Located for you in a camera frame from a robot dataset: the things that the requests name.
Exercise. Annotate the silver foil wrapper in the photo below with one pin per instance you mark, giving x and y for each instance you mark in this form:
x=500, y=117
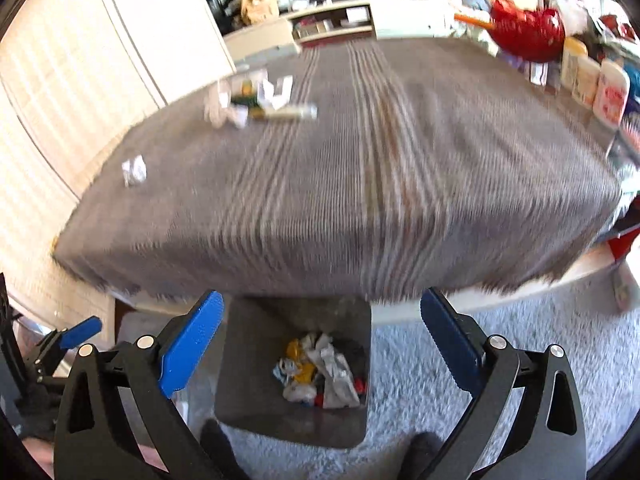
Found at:
x=335, y=375

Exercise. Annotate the large white paper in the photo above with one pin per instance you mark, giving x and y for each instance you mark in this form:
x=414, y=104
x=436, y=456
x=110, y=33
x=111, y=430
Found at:
x=274, y=92

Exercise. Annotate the yellow wrapper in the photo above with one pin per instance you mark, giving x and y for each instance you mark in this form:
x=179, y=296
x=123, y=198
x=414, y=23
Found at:
x=304, y=372

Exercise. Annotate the cream white bottle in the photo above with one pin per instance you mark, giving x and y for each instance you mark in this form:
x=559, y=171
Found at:
x=586, y=82

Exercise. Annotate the white bottle yellow cap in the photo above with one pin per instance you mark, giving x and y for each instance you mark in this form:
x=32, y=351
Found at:
x=574, y=62

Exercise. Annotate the grey plaid tablecloth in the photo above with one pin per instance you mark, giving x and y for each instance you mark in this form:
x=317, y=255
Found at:
x=400, y=185

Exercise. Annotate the grey trash bin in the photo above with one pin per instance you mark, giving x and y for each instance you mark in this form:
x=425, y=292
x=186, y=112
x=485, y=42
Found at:
x=250, y=350

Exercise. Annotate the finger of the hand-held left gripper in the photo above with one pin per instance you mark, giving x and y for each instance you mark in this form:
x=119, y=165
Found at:
x=82, y=332

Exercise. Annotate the red tube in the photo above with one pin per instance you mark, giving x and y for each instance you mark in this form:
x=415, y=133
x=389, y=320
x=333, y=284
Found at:
x=359, y=386

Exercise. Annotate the white plastic bag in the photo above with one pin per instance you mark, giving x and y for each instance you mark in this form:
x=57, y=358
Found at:
x=567, y=10

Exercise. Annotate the grey shaggy rug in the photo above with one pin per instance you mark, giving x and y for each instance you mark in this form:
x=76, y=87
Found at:
x=525, y=360

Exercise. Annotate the red box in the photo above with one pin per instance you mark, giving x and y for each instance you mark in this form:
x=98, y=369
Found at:
x=625, y=245

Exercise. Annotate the orange stick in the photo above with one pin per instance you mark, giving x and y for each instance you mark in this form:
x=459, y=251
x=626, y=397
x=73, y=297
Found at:
x=472, y=20

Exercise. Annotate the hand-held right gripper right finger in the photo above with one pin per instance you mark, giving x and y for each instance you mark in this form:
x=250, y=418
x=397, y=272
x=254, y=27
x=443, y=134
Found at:
x=450, y=347

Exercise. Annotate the beige grey television cabinet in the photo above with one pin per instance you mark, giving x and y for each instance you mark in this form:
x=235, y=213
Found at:
x=400, y=17

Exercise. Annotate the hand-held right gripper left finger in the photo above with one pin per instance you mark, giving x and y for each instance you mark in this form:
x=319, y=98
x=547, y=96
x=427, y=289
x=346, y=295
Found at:
x=192, y=347

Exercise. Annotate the yellow plush toy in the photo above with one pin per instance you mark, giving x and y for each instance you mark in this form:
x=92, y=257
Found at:
x=259, y=5

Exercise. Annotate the red gold packet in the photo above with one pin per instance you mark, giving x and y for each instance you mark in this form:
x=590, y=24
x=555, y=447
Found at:
x=620, y=27

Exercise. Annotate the red basket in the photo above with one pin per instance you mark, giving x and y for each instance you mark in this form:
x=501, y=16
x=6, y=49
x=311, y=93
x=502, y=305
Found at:
x=527, y=27

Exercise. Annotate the small white wrapper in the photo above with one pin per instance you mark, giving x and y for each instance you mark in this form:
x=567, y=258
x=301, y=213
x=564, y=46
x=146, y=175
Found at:
x=134, y=171

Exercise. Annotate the white tissue ball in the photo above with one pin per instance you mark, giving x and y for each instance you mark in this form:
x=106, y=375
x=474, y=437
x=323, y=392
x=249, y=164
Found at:
x=297, y=391

